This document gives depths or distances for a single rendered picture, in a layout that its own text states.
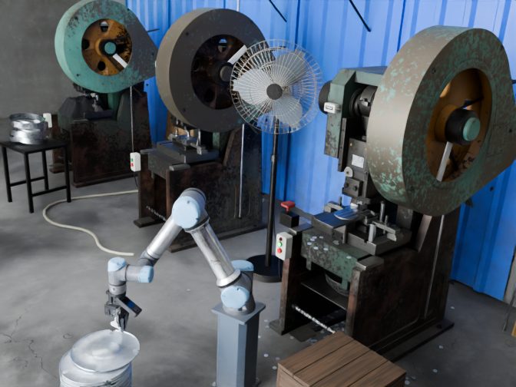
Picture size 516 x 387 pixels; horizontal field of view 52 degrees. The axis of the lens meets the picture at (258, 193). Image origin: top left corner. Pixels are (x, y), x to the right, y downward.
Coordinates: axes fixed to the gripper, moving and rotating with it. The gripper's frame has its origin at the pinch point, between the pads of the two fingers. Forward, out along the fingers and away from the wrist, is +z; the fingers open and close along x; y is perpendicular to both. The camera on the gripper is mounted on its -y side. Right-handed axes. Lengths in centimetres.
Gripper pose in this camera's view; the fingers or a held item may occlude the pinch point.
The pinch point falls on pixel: (124, 330)
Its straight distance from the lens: 258.9
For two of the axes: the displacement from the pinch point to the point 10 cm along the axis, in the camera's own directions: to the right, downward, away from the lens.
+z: -0.5, 9.4, 3.4
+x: -3.1, 3.1, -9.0
